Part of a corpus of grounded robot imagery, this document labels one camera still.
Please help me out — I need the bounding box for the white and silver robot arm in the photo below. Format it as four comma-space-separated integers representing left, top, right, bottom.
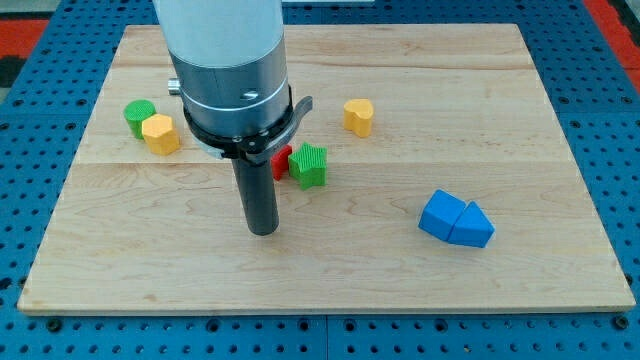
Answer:
153, 0, 291, 157

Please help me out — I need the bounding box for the green star block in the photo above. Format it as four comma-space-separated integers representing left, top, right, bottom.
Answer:
288, 142, 327, 190

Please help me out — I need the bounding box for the red star block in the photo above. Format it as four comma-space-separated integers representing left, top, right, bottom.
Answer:
271, 144, 293, 181

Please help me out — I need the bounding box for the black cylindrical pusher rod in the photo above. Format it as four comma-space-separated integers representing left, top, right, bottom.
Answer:
232, 159, 279, 236

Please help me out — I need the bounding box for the yellow heart block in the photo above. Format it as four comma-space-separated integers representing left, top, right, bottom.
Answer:
343, 98, 375, 138

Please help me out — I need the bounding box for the blue cube block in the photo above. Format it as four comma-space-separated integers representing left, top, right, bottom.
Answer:
418, 189, 466, 241

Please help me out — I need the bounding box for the wooden board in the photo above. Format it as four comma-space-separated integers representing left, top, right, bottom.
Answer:
18, 24, 635, 316

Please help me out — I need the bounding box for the blue triangle block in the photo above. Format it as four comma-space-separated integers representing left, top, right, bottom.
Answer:
447, 201, 495, 248

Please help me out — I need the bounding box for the yellow hexagon block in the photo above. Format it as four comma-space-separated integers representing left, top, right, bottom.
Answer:
141, 114, 181, 156

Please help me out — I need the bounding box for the green cylinder block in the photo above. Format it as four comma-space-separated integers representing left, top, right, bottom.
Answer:
123, 99, 156, 139

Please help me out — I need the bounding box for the black clamp ring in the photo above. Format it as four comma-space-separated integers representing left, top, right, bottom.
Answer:
182, 85, 314, 166

